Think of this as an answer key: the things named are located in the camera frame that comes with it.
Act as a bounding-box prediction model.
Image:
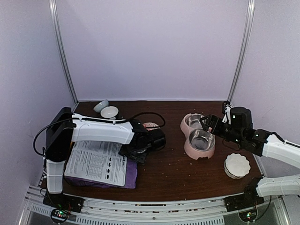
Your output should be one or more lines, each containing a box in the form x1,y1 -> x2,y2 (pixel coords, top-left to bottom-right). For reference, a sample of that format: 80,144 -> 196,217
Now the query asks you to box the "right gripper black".
199,114 -> 244,146

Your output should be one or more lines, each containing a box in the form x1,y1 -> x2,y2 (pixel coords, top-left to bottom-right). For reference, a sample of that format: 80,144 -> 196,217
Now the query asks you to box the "purple pet food bag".
64,141 -> 137,189

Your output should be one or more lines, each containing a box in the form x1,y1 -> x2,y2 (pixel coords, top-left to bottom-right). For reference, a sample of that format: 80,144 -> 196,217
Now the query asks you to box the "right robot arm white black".
200,107 -> 300,207

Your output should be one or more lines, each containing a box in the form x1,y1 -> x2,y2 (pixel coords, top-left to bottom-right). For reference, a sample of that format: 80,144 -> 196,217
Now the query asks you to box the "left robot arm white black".
45,107 -> 166,208

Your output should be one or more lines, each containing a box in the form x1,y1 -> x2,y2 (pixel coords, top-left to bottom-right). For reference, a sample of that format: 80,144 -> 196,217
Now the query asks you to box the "pink double pet feeder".
180,113 -> 215,160

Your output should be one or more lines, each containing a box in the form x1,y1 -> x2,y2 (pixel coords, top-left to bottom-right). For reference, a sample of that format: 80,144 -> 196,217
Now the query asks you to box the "rear steel feeder bowl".
185,113 -> 204,129

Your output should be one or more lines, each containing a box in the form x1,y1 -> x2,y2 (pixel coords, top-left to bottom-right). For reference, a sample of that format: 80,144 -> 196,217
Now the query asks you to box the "steel feeder bowl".
188,129 -> 215,152
185,113 -> 204,129

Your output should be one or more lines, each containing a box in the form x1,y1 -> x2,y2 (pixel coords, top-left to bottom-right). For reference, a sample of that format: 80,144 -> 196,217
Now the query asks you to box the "red patterned small bowl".
143,122 -> 160,131

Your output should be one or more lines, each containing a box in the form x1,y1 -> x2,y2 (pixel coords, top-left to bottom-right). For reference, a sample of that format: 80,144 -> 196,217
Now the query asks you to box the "front steel feeder bowl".
188,129 -> 215,152

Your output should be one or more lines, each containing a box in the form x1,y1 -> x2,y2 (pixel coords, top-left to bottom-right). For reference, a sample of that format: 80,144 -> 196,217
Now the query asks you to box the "navy white ceramic bowl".
100,106 -> 119,119

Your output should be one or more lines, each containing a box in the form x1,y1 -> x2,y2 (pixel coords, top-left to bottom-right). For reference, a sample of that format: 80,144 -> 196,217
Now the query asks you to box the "pale blue ribbed bowl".
93,99 -> 109,113

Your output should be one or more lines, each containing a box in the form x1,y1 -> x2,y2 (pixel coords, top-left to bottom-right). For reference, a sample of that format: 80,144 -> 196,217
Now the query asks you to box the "white scalloped ceramic bowl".
224,153 -> 251,180

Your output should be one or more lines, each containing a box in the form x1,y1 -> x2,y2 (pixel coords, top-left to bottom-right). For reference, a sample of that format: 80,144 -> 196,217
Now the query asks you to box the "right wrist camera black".
222,101 -> 232,124

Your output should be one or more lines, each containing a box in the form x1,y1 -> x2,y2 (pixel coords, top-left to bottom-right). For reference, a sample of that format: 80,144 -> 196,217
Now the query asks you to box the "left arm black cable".
126,112 -> 166,132

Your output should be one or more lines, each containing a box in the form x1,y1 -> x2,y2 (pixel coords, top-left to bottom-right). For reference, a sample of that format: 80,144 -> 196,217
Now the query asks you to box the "front aluminium rail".
17,186 -> 291,225

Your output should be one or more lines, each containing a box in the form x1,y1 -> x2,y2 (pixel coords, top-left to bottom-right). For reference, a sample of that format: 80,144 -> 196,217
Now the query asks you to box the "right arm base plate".
224,194 -> 264,212

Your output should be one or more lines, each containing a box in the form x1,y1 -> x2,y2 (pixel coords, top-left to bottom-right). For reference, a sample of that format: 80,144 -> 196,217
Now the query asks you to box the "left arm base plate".
43,193 -> 84,213

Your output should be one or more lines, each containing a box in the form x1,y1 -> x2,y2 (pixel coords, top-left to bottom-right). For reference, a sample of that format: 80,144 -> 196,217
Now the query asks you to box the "right aluminium frame post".
227,0 -> 255,103

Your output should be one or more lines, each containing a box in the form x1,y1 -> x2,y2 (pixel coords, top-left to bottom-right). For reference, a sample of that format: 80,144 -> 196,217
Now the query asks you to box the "aluminium frame post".
227,0 -> 255,103
49,0 -> 79,105

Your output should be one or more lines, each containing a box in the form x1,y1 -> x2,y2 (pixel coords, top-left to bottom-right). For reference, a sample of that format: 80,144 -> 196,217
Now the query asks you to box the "left aluminium frame post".
49,0 -> 79,105

